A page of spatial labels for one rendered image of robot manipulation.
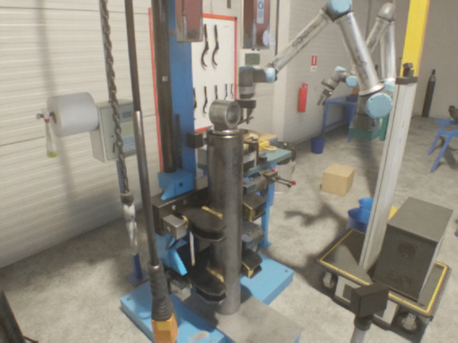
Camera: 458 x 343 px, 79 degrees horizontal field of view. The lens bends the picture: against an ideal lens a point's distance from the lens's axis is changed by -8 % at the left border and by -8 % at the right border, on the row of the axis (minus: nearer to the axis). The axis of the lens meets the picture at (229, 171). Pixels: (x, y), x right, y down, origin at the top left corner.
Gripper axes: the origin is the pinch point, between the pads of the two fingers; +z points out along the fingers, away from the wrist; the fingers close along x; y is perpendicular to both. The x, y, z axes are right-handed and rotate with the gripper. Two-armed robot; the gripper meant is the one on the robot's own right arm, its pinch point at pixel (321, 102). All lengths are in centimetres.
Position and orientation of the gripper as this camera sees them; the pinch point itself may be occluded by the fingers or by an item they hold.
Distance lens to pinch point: 275.0
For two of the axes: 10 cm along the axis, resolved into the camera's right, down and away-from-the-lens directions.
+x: 5.8, -2.0, 7.9
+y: 7.2, 5.9, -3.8
